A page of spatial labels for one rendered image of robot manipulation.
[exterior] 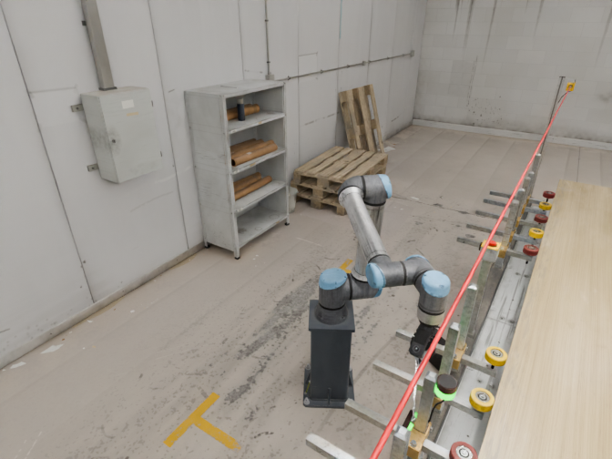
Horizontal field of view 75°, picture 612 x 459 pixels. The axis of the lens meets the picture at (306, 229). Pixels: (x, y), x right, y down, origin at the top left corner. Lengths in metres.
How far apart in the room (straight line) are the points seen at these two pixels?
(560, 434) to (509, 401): 0.17
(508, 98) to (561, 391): 7.57
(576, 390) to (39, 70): 3.21
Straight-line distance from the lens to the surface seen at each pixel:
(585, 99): 8.91
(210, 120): 3.58
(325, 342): 2.33
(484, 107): 9.06
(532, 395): 1.75
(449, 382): 1.37
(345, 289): 2.17
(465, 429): 1.93
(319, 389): 2.60
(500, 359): 1.83
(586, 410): 1.80
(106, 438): 2.78
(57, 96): 3.16
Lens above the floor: 2.10
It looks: 28 degrees down
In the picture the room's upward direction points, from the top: straight up
